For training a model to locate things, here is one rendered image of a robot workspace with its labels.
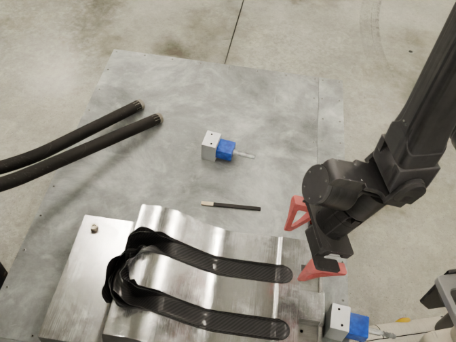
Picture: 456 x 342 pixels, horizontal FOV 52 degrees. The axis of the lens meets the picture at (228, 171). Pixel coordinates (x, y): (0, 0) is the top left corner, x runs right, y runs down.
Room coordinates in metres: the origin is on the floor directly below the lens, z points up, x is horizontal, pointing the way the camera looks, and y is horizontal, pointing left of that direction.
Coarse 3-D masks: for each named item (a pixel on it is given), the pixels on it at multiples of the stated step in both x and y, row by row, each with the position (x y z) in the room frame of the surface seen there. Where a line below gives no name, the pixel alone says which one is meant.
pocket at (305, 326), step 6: (300, 318) 0.33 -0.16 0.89; (300, 324) 0.33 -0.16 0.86; (306, 324) 0.33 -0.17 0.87; (312, 324) 0.33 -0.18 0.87; (318, 324) 0.33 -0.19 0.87; (300, 330) 0.32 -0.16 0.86; (306, 330) 0.32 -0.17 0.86; (312, 330) 0.32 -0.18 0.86; (318, 330) 0.31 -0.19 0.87; (300, 336) 0.30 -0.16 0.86; (306, 336) 0.31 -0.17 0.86; (312, 336) 0.31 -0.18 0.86; (318, 336) 0.30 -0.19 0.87
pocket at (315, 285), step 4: (308, 280) 0.42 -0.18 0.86; (312, 280) 0.42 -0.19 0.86; (316, 280) 0.42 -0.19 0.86; (320, 280) 0.41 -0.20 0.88; (304, 284) 0.41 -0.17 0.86; (308, 284) 0.41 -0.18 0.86; (312, 284) 0.41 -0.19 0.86; (316, 284) 0.41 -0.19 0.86; (320, 284) 0.40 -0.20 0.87; (300, 288) 0.40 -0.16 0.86; (304, 288) 0.40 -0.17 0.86; (308, 288) 0.40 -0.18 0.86; (312, 288) 0.40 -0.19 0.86; (316, 288) 0.40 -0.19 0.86; (320, 288) 0.40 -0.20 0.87; (320, 292) 0.38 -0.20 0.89
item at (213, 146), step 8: (208, 136) 0.78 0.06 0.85; (216, 136) 0.78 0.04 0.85; (208, 144) 0.75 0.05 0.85; (216, 144) 0.76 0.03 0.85; (224, 144) 0.77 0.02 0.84; (232, 144) 0.77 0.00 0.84; (208, 152) 0.75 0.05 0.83; (216, 152) 0.75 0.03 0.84; (224, 152) 0.74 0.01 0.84; (232, 152) 0.75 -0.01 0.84; (240, 152) 0.76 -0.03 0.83
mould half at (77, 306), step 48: (96, 240) 0.46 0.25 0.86; (192, 240) 0.45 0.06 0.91; (240, 240) 0.48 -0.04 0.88; (288, 240) 0.49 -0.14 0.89; (96, 288) 0.36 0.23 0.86; (192, 288) 0.36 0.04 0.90; (240, 288) 0.38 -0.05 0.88; (288, 288) 0.38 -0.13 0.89; (48, 336) 0.26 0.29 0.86; (96, 336) 0.27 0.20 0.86; (144, 336) 0.26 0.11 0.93; (192, 336) 0.28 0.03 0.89; (240, 336) 0.29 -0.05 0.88; (288, 336) 0.29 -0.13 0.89
